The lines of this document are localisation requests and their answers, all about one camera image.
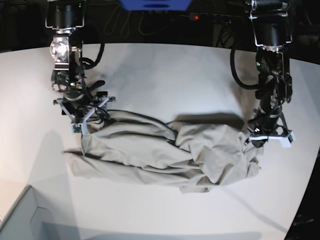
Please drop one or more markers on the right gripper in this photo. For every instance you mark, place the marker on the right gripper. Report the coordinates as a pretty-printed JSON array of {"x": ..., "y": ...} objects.
[{"x": 86, "y": 109}]

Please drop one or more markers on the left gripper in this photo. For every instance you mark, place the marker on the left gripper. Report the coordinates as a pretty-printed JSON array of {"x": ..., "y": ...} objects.
[{"x": 266, "y": 125}]

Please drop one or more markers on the grey t-shirt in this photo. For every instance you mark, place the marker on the grey t-shirt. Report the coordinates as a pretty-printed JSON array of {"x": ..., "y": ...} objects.
[{"x": 193, "y": 156}]

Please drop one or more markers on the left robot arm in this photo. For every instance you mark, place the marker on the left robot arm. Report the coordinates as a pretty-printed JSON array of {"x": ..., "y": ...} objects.
[{"x": 270, "y": 20}]

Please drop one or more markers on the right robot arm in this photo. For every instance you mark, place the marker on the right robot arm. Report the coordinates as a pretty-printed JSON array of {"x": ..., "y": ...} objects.
[{"x": 66, "y": 17}]

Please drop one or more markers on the white box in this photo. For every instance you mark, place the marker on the white box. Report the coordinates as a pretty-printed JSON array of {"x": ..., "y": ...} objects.
[{"x": 34, "y": 217}]

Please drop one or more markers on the blue bin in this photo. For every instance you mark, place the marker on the blue bin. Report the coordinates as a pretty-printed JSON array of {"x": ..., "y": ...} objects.
[{"x": 155, "y": 5}]

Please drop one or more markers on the black power strip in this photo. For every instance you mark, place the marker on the black power strip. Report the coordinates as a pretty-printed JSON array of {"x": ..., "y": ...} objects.
[{"x": 214, "y": 18}]

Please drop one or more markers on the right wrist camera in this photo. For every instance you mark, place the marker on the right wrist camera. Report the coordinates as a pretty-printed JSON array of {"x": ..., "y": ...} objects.
[{"x": 79, "y": 128}]

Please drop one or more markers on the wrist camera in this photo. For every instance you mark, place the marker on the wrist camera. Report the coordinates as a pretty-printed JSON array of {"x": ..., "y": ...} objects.
[
  {"x": 79, "y": 128},
  {"x": 287, "y": 141}
]

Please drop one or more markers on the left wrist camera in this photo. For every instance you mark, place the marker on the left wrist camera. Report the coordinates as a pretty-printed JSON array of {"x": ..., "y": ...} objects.
[{"x": 287, "y": 141}]

